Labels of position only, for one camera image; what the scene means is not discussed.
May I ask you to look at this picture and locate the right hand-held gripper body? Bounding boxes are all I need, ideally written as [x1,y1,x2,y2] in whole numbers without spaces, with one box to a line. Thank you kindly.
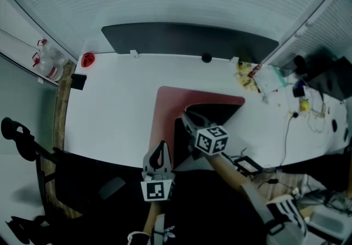
[188,125,229,161]

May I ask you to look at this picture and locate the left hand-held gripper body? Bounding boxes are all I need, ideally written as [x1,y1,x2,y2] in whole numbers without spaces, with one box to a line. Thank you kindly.
[140,166,176,203]

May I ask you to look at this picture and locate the red and black desk mat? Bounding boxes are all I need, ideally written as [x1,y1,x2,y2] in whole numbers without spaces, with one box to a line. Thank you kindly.
[148,86,246,172]

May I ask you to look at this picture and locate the black desk divider panel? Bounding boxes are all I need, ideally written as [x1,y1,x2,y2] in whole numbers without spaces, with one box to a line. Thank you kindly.
[101,22,280,64]

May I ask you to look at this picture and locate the black desk clamp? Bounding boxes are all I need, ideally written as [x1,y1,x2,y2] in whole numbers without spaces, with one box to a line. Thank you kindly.
[70,73,88,91]

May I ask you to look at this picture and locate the black power adapter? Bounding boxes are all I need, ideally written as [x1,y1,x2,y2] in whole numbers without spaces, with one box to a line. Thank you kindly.
[233,155,263,175]

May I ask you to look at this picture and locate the person's black trousers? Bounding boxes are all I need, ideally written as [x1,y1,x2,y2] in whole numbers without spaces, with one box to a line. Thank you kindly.
[54,153,269,245]

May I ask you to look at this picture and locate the yellow snack packets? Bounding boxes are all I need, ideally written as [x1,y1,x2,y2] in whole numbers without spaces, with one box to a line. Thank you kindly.
[233,61,261,93]

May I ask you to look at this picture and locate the white paper sheets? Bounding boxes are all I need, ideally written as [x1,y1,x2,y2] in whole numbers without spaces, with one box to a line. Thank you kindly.
[252,64,287,94]

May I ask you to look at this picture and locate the black and white striped shoe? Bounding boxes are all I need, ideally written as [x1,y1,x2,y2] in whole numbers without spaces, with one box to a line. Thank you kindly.
[265,194,308,239]

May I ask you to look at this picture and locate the red round tape dispenser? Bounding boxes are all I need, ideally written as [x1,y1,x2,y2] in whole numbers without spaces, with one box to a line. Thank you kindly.
[80,52,96,68]

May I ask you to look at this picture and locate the black office chair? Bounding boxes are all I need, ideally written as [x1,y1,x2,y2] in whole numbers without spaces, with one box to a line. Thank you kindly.
[1,117,127,228]

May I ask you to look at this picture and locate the clear bottle with red cap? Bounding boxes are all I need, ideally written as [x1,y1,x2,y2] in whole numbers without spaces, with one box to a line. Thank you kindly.
[32,52,64,82]
[37,38,69,66]

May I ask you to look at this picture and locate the black monitor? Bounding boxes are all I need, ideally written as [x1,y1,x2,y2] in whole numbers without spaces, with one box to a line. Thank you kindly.
[305,56,352,101]

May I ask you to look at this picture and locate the white storage bin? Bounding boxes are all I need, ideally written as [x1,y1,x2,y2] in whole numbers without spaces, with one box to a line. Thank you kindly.
[307,204,352,244]

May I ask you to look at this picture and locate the tangle of thin cables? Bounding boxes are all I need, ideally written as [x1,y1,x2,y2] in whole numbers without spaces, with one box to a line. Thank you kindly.
[302,84,335,133]

